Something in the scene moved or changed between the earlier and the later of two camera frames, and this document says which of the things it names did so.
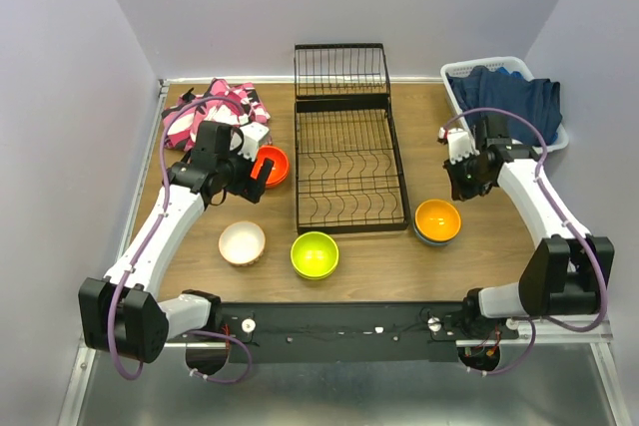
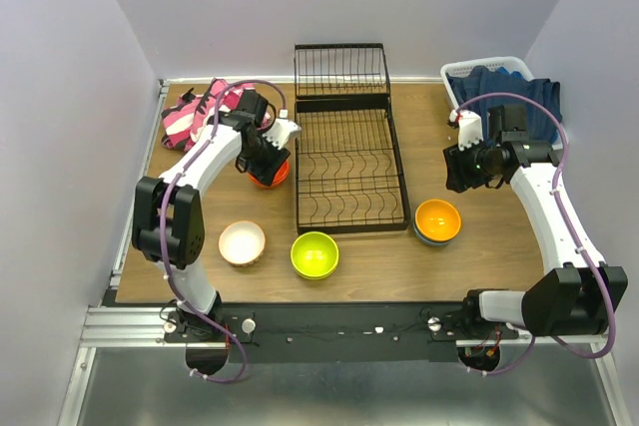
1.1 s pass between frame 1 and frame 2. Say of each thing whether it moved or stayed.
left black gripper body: moved
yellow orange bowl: stayed
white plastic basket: stayed
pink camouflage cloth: stayed
